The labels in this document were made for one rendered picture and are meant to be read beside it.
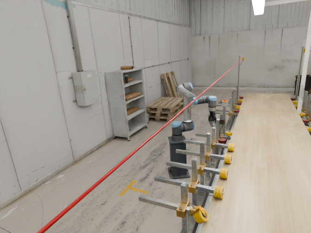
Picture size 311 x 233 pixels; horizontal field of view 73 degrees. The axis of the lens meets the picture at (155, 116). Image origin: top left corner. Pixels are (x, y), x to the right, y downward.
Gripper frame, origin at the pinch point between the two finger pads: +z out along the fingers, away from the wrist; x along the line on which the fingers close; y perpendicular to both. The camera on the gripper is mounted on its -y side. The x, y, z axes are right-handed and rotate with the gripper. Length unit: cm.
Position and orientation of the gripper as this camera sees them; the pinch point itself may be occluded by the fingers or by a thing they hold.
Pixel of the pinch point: (212, 126)
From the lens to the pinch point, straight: 264.7
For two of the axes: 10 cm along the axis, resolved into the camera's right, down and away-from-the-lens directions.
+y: -4.3, 2.8, -8.6
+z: 0.6, 9.6, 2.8
